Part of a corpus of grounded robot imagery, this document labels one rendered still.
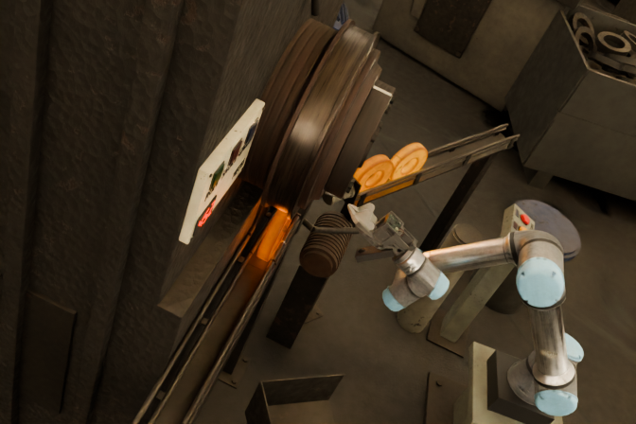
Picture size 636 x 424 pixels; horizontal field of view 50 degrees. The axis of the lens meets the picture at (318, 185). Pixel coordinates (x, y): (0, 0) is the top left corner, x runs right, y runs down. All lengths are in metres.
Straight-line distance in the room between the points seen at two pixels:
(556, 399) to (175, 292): 1.17
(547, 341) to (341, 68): 1.01
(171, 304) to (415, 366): 1.45
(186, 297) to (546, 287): 0.92
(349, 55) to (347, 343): 1.45
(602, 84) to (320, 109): 2.42
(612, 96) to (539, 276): 1.95
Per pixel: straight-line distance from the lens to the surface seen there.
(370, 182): 2.22
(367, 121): 1.45
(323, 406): 1.71
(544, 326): 1.99
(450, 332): 2.82
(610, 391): 3.19
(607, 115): 3.74
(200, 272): 1.50
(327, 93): 1.37
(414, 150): 2.23
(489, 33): 4.25
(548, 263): 1.87
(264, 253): 1.76
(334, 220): 2.24
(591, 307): 3.48
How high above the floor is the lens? 2.00
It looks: 39 degrees down
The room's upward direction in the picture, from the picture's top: 24 degrees clockwise
